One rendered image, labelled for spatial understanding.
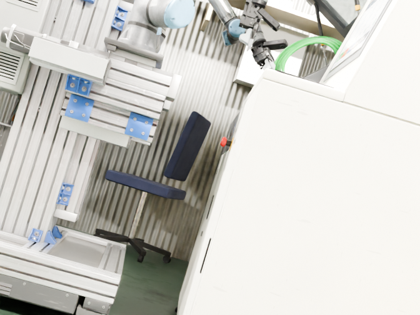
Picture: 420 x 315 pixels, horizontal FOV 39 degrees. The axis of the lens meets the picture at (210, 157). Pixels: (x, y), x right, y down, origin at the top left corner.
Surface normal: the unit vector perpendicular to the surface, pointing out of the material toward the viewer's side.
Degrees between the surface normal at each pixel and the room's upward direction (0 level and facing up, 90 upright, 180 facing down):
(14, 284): 90
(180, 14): 98
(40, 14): 90
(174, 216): 90
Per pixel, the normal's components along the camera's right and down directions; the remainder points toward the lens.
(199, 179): 0.11, 0.00
